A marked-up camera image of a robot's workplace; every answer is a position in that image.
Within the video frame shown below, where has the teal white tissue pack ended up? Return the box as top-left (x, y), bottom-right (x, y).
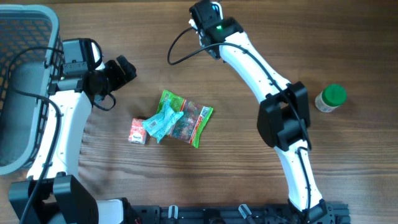
top-left (142, 100), bottom-right (183, 143)

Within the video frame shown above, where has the red white small box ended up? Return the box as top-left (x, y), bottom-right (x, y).
top-left (128, 118), bottom-right (148, 144)

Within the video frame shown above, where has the green candy bag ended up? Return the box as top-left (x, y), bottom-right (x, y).
top-left (157, 90), bottom-right (213, 148)

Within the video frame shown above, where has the grey plastic shopping basket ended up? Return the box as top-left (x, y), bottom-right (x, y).
top-left (1, 4), bottom-right (65, 175)

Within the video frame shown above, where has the green lid jar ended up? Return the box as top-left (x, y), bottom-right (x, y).
top-left (315, 84), bottom-right (347, 113)

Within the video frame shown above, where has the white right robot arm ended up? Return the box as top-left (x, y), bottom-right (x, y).
top-left (189, 1), bottom-right (326, 223)

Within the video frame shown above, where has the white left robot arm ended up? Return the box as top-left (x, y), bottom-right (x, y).
top-left (9, 38), bottom-right (140, 223)

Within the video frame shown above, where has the white barcode scanner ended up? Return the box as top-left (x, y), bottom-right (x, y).
top-left (211, 1), bottom-right (223, 20)

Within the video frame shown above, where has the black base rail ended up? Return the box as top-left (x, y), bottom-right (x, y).
top-left (132, 202), bottom-right (351, 224)

